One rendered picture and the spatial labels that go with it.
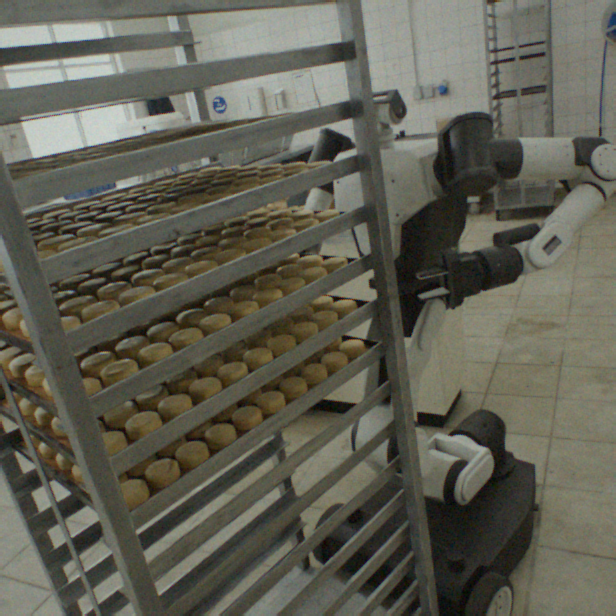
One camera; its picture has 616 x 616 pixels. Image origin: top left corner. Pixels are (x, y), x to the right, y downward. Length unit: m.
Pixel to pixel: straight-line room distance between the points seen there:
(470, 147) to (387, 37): 5.13
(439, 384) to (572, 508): 0.67
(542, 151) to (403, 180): 0.30
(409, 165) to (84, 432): 0.91
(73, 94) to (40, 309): 0.25
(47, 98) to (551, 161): 1.02
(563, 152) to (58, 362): 1.10
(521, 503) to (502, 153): 1.11
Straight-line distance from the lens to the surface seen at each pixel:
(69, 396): 0.75
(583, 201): 1.42
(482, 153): 1.35
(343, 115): 1.05
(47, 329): 0.72
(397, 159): 1.39
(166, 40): 1.36
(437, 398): 2.55
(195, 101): 1.38
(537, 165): 1.40
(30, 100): 0.75
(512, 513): 1.99
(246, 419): 1.01
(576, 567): 2.09
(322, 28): 6.69
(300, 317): 1.14
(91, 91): 0.78
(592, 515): 2.26
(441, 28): 6.31
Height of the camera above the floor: 1.47
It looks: 21 degrees down
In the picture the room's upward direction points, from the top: 11 degrees counter-clockwise
